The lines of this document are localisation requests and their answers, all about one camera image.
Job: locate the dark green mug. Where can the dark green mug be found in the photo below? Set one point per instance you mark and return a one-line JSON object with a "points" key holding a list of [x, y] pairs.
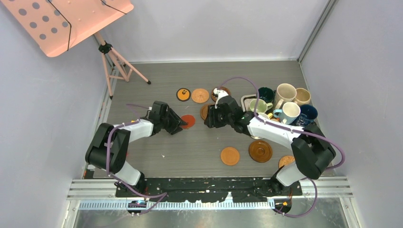
{"points": [[266, 94]]}

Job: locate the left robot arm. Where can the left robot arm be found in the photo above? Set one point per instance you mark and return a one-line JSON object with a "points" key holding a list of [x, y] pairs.
{"points": [[109, 146]]}

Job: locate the cream mug tall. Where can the cream mug tall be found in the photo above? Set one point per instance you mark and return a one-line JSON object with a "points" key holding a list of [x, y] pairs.
{"points": [[284, 93]]}

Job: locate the navy blue mug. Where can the navy blue mug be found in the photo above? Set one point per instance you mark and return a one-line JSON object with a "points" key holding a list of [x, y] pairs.
{"points": [[308, 115]]}

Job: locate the white light blue mug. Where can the white light blue mug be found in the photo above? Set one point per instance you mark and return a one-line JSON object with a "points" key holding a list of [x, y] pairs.
{"points": [[289, 112]]}

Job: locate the yellow cup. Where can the yellow cup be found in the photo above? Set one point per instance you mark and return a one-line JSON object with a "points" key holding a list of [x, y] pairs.
{"points": [[267, 116]]}

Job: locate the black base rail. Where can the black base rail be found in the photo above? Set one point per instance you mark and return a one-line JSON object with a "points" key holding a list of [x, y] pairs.
{"points": [[210, 190]]}

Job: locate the dark wooden coaster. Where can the dark wooden coaster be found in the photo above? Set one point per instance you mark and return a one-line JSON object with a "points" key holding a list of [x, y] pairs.
{"points": [[260, 151], [214, 97]]}

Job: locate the orange black face coaster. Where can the orange black face coaster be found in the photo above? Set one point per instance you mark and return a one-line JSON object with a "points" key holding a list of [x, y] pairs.
{"points": [[183, 94]]}

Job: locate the pink music stand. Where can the pink music stand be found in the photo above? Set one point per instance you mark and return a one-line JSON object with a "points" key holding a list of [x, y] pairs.
{"points": [[58, 25]]}

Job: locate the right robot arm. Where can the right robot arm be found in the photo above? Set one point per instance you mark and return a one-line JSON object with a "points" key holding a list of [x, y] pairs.
{"points": [[313, 153]]}

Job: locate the light green mug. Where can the light green mug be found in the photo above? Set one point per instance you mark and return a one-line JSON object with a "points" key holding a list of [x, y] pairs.
{"points": [[260, 106]]}

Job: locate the brown wooden coaster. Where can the brown wooden coaster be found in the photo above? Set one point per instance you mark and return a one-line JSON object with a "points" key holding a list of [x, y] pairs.
{"points": [[204, 111]]}

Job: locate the red round coaster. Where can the red round coaster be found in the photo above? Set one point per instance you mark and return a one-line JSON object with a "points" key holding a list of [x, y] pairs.
{"points": [[190, 121]]}

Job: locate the woven rattan coaster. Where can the woven rattan coaster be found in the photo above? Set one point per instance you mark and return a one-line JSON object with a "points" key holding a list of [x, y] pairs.
{"points": [[200, 95], [286, 160]]}

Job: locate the beige mug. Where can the beige mug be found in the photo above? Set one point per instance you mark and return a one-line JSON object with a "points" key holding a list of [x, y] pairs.
{"points": [[303, 97]]}

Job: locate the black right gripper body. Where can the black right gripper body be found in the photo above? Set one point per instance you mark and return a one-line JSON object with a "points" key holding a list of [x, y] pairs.
{"points": [[225, 119]]}

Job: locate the dark wooden coaster far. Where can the dark wooden coaster far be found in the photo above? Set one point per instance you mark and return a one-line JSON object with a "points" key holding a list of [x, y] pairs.
{"points": [[214, 97]]}

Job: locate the dark wooden coaster near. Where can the dark wooden coaster near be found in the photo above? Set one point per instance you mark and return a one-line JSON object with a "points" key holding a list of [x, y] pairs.
{"points": [[260, 151]]}

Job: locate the light orange wooden coaster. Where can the light orange wooden coaster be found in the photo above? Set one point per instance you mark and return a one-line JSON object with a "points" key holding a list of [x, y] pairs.
{"points": [[230, 156]]}

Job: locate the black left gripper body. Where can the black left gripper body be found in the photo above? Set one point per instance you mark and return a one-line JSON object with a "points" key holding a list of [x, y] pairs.
{"points": [[166, 121]]}

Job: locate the metal tray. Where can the metal tray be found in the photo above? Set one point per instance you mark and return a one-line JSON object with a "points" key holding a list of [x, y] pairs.
{"points": [[245, 102]]}

